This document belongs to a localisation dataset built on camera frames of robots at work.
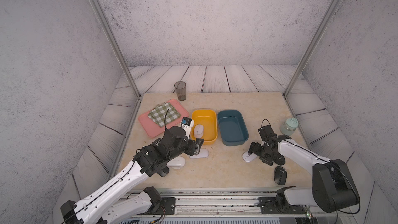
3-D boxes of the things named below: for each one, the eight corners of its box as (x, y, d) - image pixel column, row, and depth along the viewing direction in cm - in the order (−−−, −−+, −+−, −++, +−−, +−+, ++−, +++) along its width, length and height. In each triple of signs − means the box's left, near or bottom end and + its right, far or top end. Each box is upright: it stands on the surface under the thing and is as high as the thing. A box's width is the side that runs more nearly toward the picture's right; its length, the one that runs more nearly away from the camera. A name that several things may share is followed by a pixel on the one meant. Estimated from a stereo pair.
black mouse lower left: (160, 179, 83) (159, 177, 82) (157, 173, 85) (156, 171, 84) (170, 172, 86) (170, 171, 84) (168, 167, 88) (167, 165, 86)
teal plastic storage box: (219, 145, 96) (220, 141, 91) (217, 115, 112) (217, 109, 107) (248, 145, 96) (250, 141, 91) (241, 115, 112) (243, 109, 107)
